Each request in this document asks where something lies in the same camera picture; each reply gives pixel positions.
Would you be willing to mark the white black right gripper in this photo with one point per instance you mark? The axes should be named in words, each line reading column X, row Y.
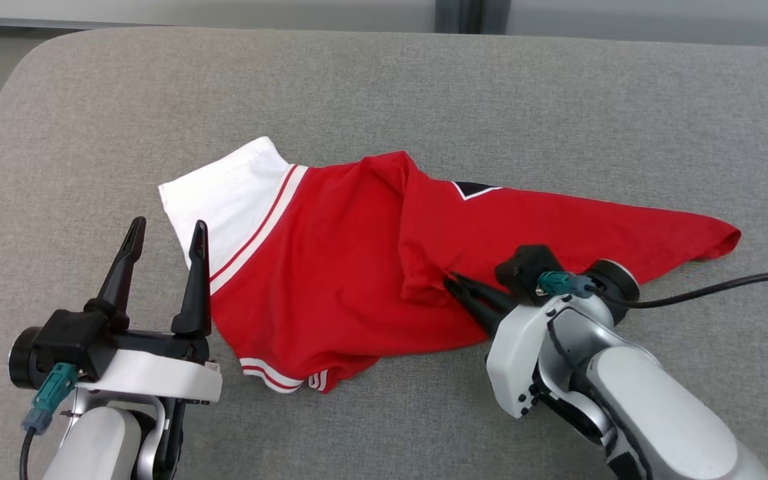
column 517, row 360

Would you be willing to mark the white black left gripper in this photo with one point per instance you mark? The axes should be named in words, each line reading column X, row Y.
column 157, row 380

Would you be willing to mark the red jersey with black number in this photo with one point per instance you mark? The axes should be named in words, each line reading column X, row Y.
column 344, row 266

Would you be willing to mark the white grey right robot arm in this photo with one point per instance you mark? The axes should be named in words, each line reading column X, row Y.
column 657, row 413

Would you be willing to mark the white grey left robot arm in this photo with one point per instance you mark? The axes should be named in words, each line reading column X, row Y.
column 90, row 446

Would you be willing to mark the grey baseboard strip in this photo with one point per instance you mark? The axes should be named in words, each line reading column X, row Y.
column 157, row 22

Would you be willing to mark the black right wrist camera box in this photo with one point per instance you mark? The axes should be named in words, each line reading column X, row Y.
column 524, row 270

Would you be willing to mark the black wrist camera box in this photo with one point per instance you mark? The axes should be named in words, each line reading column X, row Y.
column 74, row 340
column 524, row 270

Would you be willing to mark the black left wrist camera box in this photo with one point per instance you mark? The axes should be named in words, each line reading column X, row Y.
column 74, row 340

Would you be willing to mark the dark grey post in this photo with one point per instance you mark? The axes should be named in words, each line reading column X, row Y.
column 472, row 14

